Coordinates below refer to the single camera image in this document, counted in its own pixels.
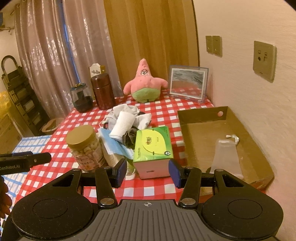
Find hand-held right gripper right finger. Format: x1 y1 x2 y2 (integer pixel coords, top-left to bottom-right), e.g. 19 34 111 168
168 158 252 208

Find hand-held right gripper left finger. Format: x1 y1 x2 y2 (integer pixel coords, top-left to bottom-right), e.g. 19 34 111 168
50 158 127 208

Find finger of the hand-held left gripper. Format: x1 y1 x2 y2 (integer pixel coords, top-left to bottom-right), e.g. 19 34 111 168
0 152 52 167
0 151 33 158

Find green tissue box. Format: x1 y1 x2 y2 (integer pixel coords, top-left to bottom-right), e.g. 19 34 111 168
132 126 174 180

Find white terry towel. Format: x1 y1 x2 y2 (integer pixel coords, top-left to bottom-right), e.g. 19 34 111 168
109 111 136 142

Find cardboard box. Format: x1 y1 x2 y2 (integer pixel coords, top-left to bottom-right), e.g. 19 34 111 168
177 106 275 191

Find person's left hand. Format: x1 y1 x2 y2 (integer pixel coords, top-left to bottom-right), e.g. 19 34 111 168
0 176 13 219

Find beige folded cloth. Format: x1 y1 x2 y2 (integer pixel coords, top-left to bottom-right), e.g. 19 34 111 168
103 148 126 168

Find blue checkered cloth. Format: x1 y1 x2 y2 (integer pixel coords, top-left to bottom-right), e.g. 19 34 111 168
0 136 50 232

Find wooden cabinet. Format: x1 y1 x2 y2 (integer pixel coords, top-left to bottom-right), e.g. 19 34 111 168
0 111 22 154

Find blue face mask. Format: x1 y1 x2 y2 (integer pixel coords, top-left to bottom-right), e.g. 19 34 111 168
98 128 134 160

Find round bowl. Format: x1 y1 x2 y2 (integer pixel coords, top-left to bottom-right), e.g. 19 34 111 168
42 117 65 133

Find dark cloth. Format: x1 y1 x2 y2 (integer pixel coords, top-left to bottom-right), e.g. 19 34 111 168
122 127 138 149

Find snack jar with gold lid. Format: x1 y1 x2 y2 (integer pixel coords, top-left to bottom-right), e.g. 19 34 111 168
66 125 107 172

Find yellow plastic bag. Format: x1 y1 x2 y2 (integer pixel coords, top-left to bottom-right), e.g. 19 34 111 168
0 91 12 116

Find black folding step ladder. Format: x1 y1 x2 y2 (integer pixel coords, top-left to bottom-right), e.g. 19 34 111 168
1 55 50 136

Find red checkered tablecloth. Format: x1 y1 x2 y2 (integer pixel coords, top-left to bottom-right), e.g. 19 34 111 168
15 93 266 202

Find white grey cloth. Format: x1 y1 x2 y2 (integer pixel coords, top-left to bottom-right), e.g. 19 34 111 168
102 104 152 131

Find glass jar with dark lid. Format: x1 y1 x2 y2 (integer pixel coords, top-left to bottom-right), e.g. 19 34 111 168
70 83 93 113

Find brown cylindrical canister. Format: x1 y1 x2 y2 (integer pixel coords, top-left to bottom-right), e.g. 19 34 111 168
91 73 116 110

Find pink starfish plush toy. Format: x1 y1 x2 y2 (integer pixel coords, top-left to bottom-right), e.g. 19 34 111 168
123 59 168 103

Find small framed mirror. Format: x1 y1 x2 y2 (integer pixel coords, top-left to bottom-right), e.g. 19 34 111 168
168 65 209 103

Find sheer grey curtain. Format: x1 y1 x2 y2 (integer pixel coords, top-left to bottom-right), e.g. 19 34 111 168
15 0 123 116

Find white wooden holder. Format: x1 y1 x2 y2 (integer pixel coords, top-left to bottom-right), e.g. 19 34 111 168
89 63 107 78

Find tan curtain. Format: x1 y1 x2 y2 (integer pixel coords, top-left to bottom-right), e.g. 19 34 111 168
103 0 200 98

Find translucent drawstring pouch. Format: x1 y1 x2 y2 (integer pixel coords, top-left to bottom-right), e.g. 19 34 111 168
209 134 245 179

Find small wall outlet plate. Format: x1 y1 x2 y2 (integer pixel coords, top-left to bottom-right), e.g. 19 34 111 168
205 35 213 54
212 35 223 57

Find large wall outlet plate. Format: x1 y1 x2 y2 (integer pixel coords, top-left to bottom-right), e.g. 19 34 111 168
253 41 277 81

